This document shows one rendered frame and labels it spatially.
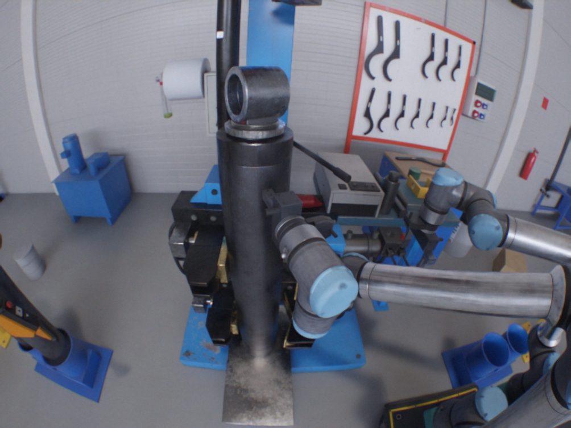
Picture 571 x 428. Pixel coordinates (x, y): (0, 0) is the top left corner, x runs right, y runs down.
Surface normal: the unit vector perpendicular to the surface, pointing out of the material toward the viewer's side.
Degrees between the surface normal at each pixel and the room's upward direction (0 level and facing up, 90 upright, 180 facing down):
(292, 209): 90
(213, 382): 0
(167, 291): 0
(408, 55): 90
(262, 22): 90
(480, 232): 91
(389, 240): 0
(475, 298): 67
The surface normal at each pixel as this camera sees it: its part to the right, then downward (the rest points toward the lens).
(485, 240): -0.58, 0.47
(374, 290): -0.71, 0.18
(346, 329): 0.07, -0.80
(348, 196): 0.03, 0.60
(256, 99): 0.55, 0.57
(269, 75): 0.41, -0.24
